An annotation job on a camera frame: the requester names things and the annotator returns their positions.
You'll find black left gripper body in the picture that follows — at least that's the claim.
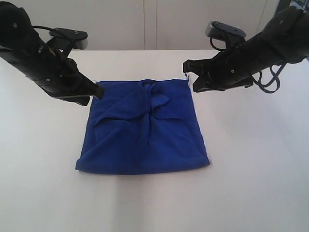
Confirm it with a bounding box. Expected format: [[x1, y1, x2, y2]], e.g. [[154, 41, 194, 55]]
[[0, 14, 92, 106]]

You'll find blue towel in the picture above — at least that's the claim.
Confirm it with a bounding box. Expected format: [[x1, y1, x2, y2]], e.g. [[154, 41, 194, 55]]
[[75, 79, 210, 175]]

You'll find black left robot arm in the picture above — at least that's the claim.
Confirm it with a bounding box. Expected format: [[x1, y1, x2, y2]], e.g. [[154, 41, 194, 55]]
[[0, 1, 104, 106]]

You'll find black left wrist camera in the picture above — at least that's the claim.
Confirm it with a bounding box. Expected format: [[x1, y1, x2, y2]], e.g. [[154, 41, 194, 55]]
[[47, 28, 88, 50]]

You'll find black window frame post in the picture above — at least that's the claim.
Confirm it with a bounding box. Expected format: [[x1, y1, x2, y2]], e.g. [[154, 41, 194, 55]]
[[274, 0, 291, 15]]

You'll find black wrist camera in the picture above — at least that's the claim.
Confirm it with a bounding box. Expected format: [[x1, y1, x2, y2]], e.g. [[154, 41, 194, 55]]
[[47, 28, 88, 50], [205, 21, 246, 44]]

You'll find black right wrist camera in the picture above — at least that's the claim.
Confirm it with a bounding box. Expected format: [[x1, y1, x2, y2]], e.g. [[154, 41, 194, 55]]
[[205, 21, 246, 44]]

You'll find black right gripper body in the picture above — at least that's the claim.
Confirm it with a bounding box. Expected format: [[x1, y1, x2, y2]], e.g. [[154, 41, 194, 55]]
[[205, 14, 302, 91]]

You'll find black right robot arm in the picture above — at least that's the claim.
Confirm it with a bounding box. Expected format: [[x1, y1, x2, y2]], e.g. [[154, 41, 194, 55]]
[[183, 6, 309, 94]]

